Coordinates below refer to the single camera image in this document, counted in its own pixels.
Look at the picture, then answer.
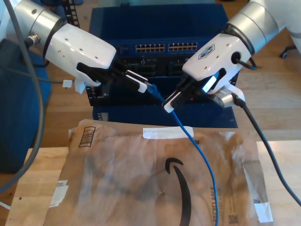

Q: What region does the blue sofa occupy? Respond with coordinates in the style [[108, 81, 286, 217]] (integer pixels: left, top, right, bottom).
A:
[[0, 37, 52, 174]]

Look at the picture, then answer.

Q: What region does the white shipping label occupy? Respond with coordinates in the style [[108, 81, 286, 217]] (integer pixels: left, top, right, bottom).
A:
[[49, 180, 69, 208]]

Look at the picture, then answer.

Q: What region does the thick black camera cable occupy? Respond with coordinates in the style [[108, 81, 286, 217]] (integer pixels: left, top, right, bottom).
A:
[[231, 93, 301, 209]]

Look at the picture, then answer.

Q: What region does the blue network cable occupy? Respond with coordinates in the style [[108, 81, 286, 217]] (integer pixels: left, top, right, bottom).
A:
[[144, 82, 221, 226]]

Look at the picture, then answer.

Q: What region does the short black wrist cable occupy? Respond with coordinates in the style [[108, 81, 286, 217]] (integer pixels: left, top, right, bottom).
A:
[[232, 53, 258, 71]]

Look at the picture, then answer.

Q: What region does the black rack server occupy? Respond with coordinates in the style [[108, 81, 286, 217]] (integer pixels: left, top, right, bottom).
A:
[[110, 54, 191, 79]]

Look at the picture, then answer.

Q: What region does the brown paper mailer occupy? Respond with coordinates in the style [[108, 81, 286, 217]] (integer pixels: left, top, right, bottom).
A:
[[44, 119, 275, 226]]

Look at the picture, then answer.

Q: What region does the long white tape strip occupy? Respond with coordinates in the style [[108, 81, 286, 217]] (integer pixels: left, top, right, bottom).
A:
[[143, 126, 195, 139]]

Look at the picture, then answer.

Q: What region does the black open rack frame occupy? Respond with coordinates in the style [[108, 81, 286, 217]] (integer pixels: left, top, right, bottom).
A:
[[63, 0, 240, 107]]

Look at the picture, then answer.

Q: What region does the short white tape piece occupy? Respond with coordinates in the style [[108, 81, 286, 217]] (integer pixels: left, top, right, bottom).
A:
[[254, 202, 273, 223]]

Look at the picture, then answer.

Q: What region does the black office chair base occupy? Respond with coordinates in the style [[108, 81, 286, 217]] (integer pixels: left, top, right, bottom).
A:
[[279, 43, 297, 59]]

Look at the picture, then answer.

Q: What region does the thick grey cable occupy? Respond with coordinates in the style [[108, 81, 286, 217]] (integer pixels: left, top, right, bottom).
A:
[[0, 0, 47, 193]]

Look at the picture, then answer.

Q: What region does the black rack shelf tray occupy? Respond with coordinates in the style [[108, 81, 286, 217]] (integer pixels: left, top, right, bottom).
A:
[[86, 76, 239, 107]]

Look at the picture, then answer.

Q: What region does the blue network switch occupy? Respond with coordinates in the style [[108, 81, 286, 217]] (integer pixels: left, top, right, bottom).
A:
[[88, 3, 232, 57]]

